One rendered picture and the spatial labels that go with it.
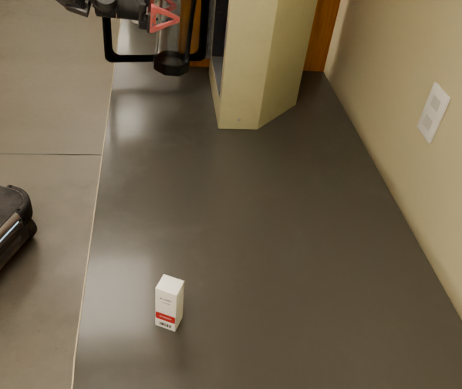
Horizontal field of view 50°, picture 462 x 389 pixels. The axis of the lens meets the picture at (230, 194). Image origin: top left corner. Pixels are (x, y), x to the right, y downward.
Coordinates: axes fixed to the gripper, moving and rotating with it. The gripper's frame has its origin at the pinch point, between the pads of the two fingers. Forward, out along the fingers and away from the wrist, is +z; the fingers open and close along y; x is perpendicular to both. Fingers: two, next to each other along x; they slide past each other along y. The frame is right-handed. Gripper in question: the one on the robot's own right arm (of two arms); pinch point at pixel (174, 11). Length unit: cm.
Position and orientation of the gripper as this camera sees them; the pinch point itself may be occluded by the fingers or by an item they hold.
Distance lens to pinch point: 135.8
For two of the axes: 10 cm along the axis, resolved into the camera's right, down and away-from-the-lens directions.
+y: -1.6, -6.6, 7.4
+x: -1.6, 7.5, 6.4
